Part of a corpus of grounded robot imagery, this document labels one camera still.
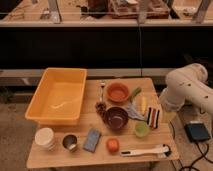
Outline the black cable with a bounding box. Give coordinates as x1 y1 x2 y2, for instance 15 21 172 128
169 121 213 171

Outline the dark purple bowl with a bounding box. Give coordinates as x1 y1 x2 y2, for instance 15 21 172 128
104 107 128 131

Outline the metal cup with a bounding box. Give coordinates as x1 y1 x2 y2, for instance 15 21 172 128
62 134 78 152

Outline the white cup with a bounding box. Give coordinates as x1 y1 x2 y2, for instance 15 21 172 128
35 127 55 149

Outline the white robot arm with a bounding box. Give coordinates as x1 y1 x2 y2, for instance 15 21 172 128
159 63 213 117

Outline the striped cloth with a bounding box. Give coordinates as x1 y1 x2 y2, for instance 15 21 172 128
147 107 160 129

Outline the red bowl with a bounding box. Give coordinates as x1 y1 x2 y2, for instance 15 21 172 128
106 82 130 103

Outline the white handled knife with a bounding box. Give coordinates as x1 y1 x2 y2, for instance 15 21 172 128
120 144 171 157

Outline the green pepper toy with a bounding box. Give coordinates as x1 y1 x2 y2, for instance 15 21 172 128
130 87 142 102

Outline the yellow plastic bin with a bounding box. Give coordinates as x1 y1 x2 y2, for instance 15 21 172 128
25 68 87 125

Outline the brown pinecone toy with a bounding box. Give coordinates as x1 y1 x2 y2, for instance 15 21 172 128
95 102 106 116

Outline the blue sponge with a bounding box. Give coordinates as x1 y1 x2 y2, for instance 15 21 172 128
83 128 101 153

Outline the black power box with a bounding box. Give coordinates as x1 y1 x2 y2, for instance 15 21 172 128
184 123 211 142

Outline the grey cloth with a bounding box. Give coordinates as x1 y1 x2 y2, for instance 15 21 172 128
126 103 145 121

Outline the orange tomato toy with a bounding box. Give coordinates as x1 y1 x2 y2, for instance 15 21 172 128
106 139 119 153

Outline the small green cup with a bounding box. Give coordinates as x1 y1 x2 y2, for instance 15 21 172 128
134 121 149 137

